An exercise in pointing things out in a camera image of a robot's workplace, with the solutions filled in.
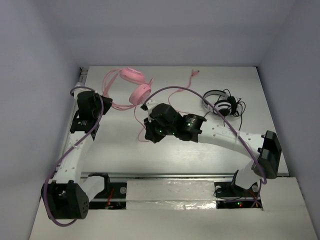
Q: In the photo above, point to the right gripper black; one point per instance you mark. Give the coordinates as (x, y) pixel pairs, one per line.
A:
(151, 133)

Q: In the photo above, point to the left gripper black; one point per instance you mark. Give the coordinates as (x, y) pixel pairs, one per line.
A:
(83, 123)

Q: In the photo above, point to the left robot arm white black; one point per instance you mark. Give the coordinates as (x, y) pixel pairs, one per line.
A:
(65, 195)

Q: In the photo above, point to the pink headphones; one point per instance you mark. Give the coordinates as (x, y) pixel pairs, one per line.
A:
(128, 86)

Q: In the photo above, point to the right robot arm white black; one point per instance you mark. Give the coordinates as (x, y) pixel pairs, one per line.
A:
(264, 150)

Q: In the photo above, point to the aluminium rail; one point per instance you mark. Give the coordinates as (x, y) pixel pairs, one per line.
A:
(180, 176)

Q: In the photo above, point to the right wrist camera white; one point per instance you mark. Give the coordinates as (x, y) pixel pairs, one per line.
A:
(149, 106)

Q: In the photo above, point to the black white headphones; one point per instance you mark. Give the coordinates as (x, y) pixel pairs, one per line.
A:
(226, 104)

